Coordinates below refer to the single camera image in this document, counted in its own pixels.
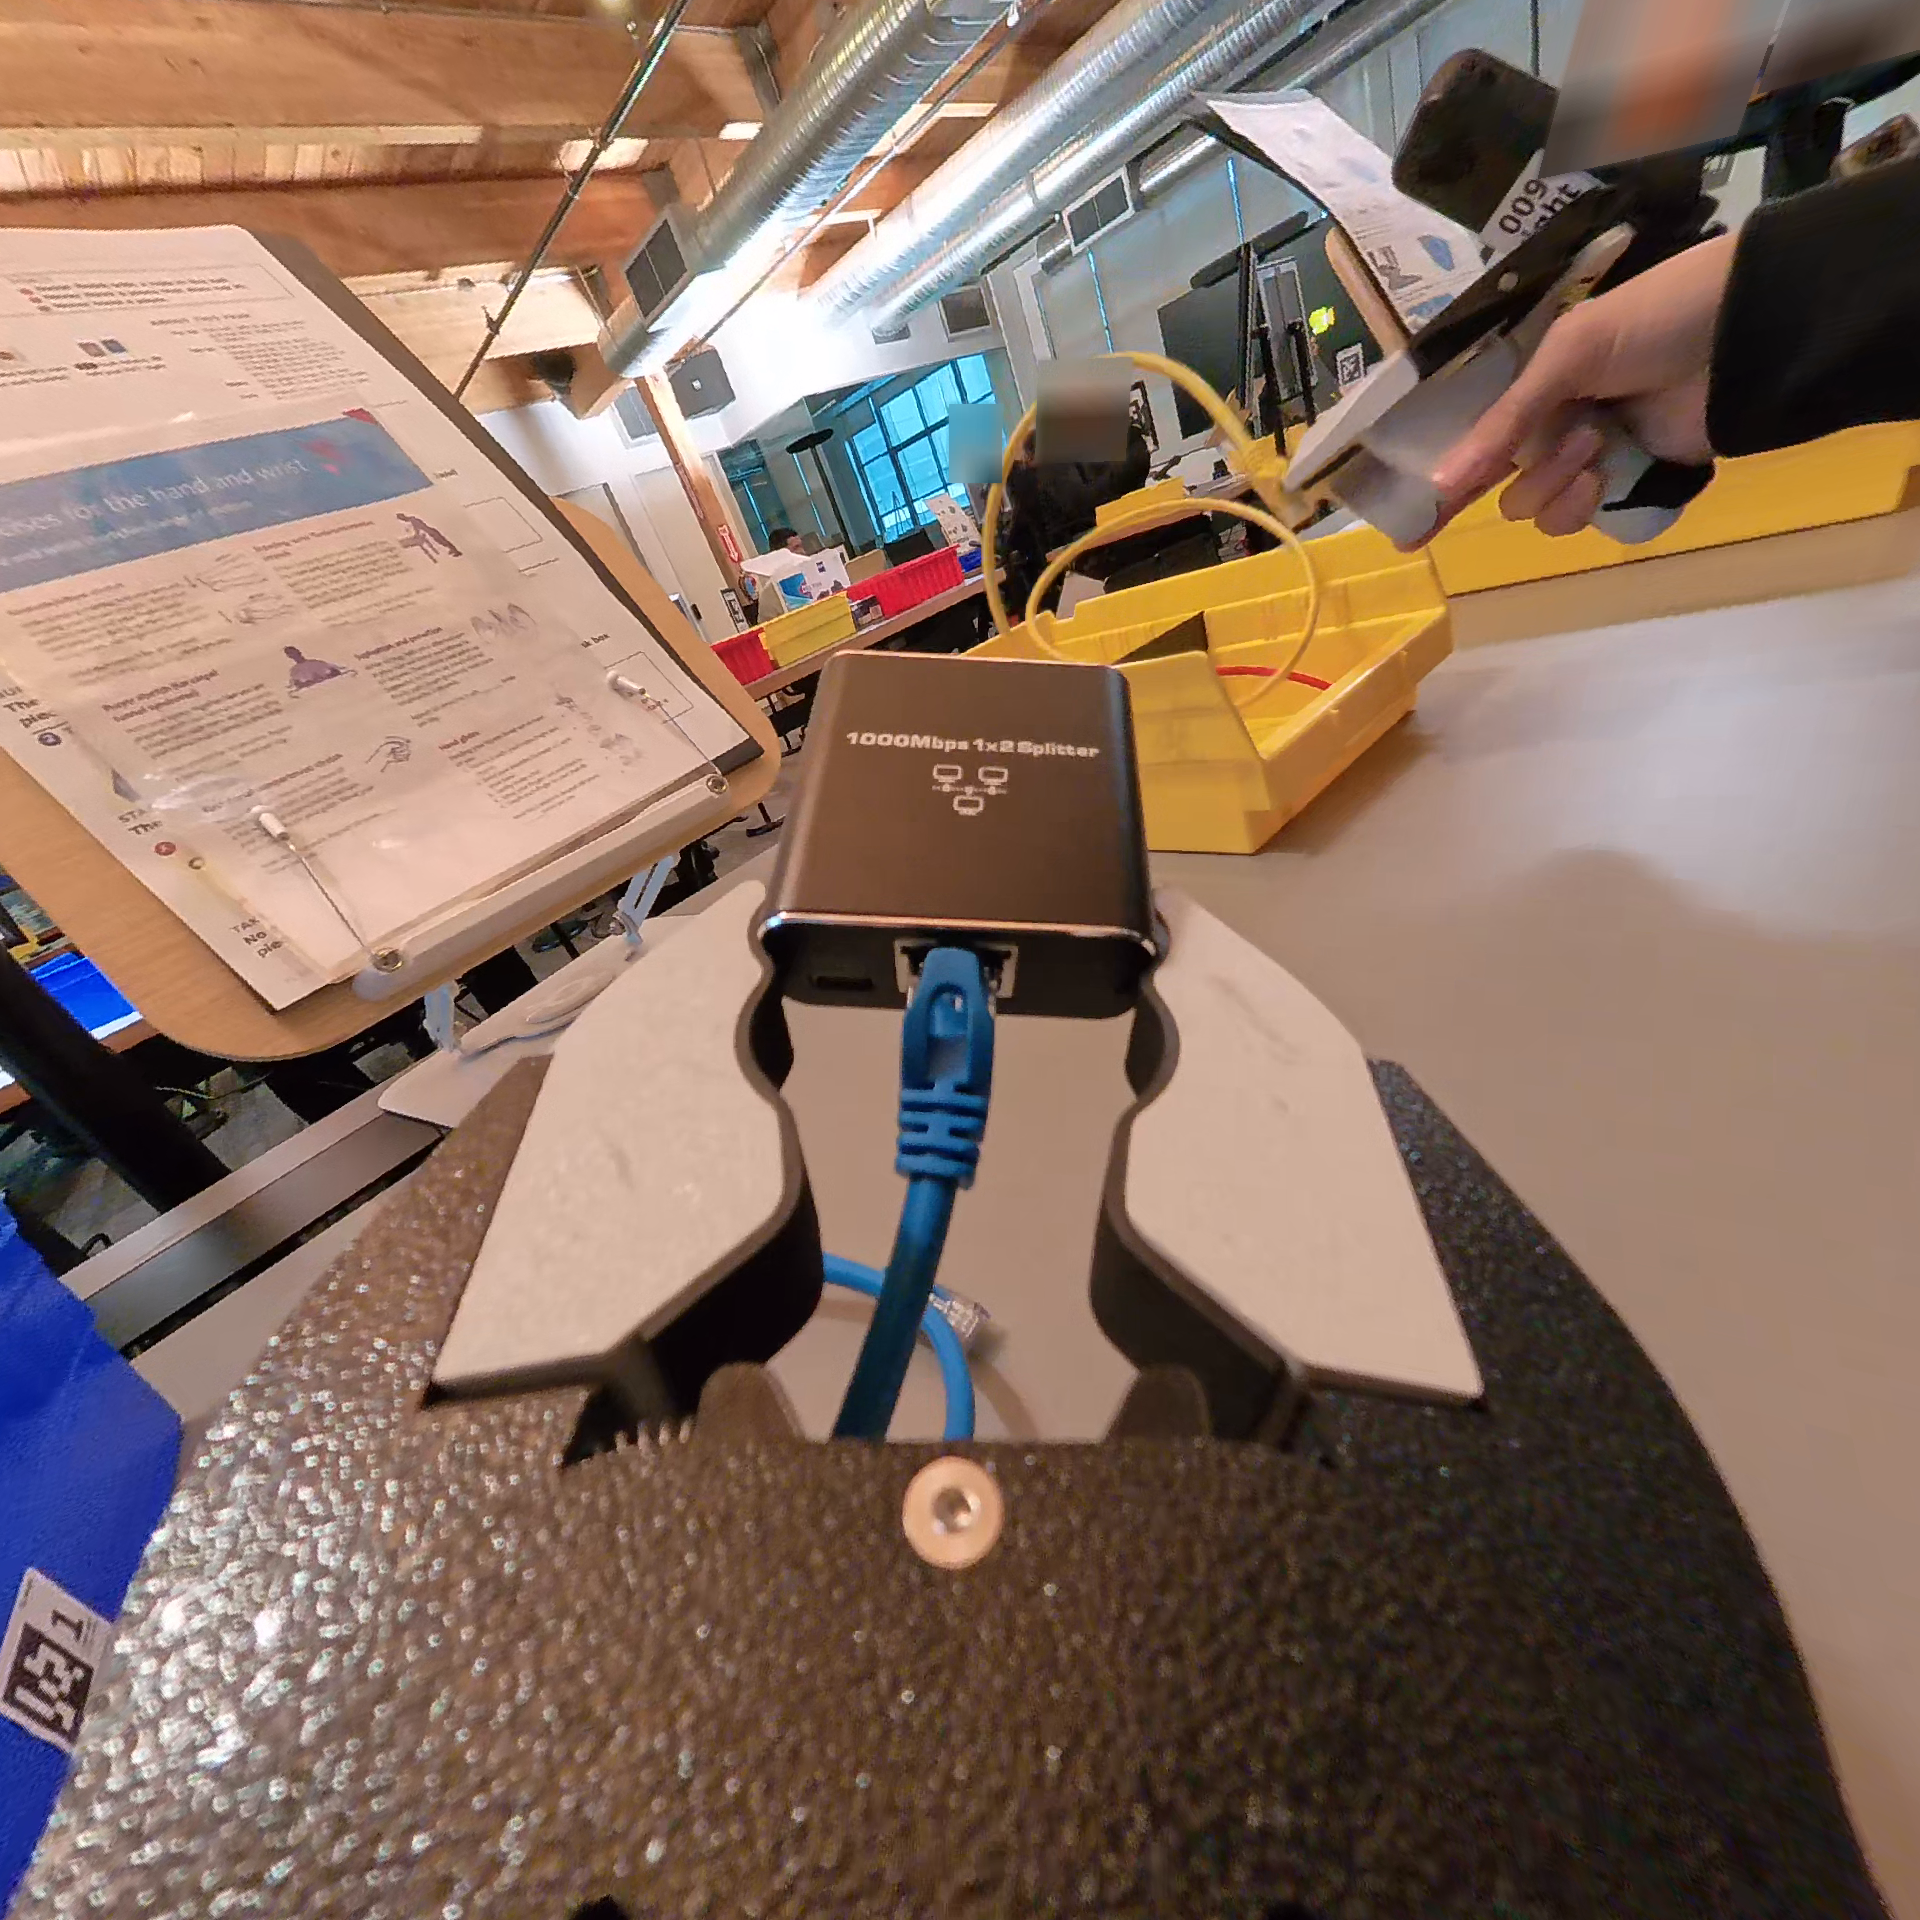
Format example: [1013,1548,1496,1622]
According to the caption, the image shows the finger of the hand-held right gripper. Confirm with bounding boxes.
[1282,337,1502,497]
[1343,426,1509,550]

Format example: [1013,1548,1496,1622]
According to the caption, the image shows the person's right hand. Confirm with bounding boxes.
[1432,231,1741,541]

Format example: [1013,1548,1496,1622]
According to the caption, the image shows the yellow network cable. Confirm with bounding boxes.
[982,350,1321,720]

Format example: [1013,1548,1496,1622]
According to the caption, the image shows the wooden document stand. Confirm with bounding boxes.
[0,226,782,1059]
[1198,90,1509,353]

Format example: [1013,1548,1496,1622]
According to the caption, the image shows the person's right forearm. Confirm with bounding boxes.
[1708,178,1920,458]

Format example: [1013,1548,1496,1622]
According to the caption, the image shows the blue plastic bin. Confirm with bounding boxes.
[0,1198,189,1788]

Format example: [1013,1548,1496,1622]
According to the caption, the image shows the black network splitter box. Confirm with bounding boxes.
[755,651,1164,1021]

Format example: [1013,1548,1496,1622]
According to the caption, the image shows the white stand base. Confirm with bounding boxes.
[374,855,782,1126]

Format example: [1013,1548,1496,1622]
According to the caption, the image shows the silver ventilation duct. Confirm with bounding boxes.
[818,0,1202,302]
[600,0,967,376]

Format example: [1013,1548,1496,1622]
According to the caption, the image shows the grey desk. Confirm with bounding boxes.
[59,556,1920,1892]

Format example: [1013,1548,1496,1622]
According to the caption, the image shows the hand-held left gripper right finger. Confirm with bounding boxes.
[1086,885,1486,1411]

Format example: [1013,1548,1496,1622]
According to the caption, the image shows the black monitor screen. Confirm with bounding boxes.
[1158,247,1351,435]

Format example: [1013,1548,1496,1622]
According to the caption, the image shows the printed instruction sheets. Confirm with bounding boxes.
[0,229,752,1011]

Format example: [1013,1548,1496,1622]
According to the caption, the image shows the blue network cable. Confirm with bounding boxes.
[821,945,998,1443]

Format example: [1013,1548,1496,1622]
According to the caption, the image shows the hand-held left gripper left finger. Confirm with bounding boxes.
[427,881,826,1403]

